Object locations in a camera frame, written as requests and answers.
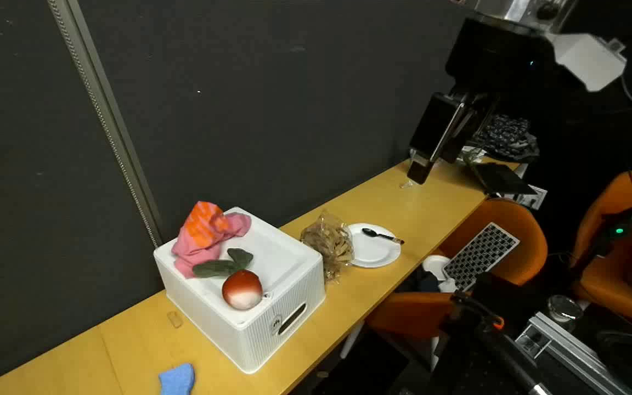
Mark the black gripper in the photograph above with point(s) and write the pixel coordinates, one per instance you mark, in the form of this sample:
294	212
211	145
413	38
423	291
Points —
499	57

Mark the white paper plate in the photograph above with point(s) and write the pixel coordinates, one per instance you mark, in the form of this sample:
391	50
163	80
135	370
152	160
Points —
373	252

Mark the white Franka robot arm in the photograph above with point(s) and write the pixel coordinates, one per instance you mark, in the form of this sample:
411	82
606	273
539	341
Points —
586	57

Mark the white plastic basket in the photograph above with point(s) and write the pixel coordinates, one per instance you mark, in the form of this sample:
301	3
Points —
273	321

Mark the black knotted mesh pile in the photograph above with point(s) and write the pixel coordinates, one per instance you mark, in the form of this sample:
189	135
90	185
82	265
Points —
504	136

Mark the black flat tablet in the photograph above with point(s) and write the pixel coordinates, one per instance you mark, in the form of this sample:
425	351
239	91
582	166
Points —
502	179

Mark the black plastic spoon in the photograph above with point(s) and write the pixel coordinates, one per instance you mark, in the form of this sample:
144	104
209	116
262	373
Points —
378	234

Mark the orange chair with perforated panel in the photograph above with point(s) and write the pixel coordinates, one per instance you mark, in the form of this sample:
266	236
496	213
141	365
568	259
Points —
504	254

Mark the small white object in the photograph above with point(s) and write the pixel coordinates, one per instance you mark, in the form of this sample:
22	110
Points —
434	268

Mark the black device with green light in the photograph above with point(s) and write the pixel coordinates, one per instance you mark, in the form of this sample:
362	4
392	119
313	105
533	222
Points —
624	227

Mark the round silver knob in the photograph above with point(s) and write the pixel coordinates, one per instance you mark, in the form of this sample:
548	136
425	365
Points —
565	307

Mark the orange chair with grey cushion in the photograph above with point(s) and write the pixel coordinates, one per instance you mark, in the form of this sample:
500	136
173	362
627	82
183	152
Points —
614	281

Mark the red and white toy radish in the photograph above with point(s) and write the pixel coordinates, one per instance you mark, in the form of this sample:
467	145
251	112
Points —
241	291

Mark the green toy leaf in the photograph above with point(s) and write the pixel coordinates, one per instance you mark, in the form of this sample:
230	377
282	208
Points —
220	265

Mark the pink and orange cloth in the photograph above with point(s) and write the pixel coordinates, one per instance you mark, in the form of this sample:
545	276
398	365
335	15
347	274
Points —
203	237

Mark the grey metal partition strip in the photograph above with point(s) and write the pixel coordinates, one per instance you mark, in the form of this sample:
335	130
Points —
103	110

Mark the blue cloth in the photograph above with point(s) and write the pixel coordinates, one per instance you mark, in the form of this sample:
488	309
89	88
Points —
176	381

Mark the black camera tripod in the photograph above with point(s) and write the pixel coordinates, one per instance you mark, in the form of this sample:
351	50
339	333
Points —
484	343

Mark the aluminium extrusion rail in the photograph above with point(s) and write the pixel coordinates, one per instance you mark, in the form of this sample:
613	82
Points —
565	351

